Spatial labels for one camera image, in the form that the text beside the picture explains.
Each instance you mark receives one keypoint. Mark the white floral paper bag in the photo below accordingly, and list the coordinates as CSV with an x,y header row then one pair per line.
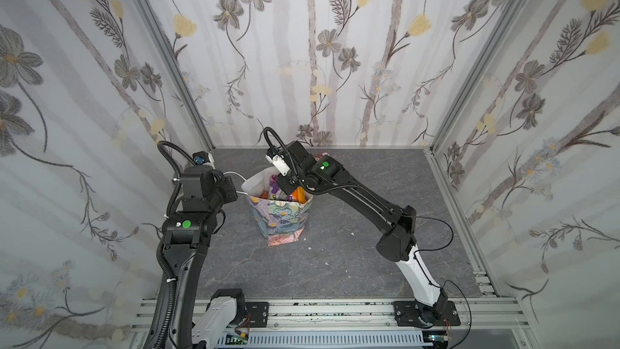
x,y
280,222

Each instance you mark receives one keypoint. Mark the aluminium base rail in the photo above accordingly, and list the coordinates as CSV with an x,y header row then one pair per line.
x,y
486,322

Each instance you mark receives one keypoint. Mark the purple snack packet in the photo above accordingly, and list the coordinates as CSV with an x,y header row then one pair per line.
x,y
275,192

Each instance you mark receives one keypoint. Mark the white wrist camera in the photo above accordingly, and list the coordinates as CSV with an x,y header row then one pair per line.
x,y
279,163
204,158

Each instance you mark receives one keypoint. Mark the white perforated cable duct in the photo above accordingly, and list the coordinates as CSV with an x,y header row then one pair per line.
x,y
327,339

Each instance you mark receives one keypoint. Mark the fox's candy bag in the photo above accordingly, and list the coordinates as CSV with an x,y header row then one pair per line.
x,y
319,156
299,196

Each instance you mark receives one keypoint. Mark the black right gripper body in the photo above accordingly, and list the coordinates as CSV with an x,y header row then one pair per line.
x,y
291,174

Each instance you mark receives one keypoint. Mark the Fox's candy bag top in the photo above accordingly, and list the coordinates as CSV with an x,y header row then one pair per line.
x,y
319,156

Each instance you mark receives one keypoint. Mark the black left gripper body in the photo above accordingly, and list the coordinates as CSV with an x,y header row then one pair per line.
x,y
226,192

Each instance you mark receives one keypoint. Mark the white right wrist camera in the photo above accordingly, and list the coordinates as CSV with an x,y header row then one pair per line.
x,y
279,163

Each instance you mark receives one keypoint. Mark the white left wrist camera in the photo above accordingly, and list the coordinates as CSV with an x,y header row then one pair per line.
x,y
204,158

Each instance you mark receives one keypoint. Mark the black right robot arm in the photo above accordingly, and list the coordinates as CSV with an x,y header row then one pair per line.
x,y
298,168

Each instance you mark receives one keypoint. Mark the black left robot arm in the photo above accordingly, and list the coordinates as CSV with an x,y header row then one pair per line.
x,y
199,195

